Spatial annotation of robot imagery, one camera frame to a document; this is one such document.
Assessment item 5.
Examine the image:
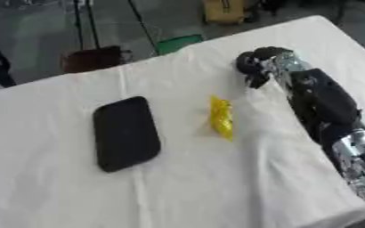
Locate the brown chair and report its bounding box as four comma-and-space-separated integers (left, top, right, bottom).
59, 45, 136, 74

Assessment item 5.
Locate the yellow crinkled packet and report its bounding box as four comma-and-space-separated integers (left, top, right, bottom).
207, 94, 236, 143

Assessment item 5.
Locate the yellow bag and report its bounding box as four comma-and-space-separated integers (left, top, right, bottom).
201, 0, 248, 25

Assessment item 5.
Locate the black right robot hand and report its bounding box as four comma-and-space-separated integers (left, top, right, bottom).
233, 45, 292, 90

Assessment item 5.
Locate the black tripod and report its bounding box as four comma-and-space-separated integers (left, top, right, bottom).
70, 0, 103, 52

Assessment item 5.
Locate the black rounded flat tray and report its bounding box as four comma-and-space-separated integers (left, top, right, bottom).
92, 95, 163, 174

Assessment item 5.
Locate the green chair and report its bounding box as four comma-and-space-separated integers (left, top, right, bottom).
154, 34, 207, 56

